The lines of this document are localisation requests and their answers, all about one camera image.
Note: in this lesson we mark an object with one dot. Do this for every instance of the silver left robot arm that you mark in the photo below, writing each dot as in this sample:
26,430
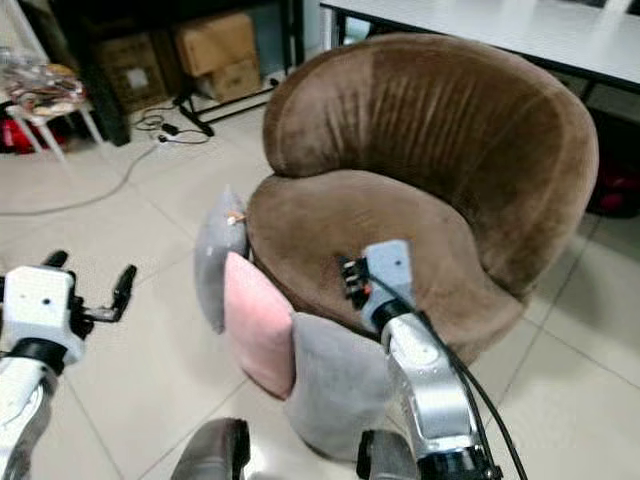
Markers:
25,400

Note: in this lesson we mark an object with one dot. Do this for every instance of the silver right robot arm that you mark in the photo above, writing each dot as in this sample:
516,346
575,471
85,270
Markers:
435,390

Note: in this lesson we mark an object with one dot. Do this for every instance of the pink pillow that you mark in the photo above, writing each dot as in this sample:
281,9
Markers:
258,325

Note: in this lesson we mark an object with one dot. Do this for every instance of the small grey pillow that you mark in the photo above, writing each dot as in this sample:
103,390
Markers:
216,260

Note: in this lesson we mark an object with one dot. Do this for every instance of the large grey pillow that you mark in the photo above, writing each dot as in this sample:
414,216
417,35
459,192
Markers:
335,390

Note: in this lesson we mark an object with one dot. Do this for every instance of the brown velvet round sofa chair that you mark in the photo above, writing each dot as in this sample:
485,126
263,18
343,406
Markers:
420,130

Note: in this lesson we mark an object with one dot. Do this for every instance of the red object beside sofa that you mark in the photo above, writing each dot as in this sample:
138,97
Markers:
618,190

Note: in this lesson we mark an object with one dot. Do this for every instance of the red object under stool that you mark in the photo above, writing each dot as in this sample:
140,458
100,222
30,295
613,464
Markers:
22,135

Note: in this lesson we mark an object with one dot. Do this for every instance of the white stool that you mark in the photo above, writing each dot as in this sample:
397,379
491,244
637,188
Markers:
55,122

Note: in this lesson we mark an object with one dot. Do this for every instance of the clear plastic bag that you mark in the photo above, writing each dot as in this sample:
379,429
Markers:
40,85

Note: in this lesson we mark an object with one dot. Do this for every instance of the robot left leg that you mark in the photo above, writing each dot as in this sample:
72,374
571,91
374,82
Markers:
215,452

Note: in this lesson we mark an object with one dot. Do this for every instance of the dark printed cardboard box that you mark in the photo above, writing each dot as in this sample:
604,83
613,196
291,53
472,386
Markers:
130,68

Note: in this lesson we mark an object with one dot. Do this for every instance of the light cardboard box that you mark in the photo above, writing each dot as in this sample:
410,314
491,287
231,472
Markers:
220,52

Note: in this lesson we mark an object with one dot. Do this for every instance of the white table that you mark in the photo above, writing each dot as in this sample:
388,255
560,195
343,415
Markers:
510,35

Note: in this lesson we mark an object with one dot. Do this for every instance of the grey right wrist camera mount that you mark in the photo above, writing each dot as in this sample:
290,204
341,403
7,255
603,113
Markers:
390,272

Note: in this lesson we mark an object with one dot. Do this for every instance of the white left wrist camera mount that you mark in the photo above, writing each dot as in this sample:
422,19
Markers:
35,305

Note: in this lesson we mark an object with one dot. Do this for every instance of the black metal shelf frame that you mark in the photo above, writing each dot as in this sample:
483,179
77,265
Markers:
190,108

